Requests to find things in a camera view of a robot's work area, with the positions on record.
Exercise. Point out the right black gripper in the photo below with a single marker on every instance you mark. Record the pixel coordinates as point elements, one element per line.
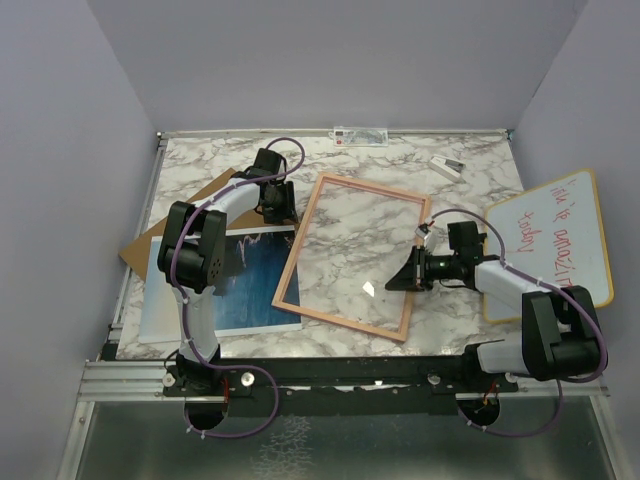
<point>413,275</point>

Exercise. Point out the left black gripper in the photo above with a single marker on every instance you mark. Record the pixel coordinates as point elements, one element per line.
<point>287,211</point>

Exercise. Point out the pink picture frame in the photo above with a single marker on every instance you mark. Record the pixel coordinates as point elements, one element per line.
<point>352,255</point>

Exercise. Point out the blue landscape photo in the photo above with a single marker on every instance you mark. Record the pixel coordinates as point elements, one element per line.
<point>242,295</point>

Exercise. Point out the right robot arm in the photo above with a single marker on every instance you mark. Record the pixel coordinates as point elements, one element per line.
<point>560,338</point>

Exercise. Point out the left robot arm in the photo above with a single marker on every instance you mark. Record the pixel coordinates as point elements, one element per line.
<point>222,255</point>

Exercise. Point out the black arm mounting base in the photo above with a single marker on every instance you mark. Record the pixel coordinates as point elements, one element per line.
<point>331,386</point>

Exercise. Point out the small label card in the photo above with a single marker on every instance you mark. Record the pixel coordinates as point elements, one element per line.
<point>359,137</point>

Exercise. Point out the white marker eraser piece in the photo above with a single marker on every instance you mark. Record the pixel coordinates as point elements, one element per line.
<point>447,167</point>

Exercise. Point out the yellow rimmed whiteboard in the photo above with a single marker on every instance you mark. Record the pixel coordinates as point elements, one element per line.
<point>555,232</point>

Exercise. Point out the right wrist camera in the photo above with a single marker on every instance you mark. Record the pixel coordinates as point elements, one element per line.
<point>428,237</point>

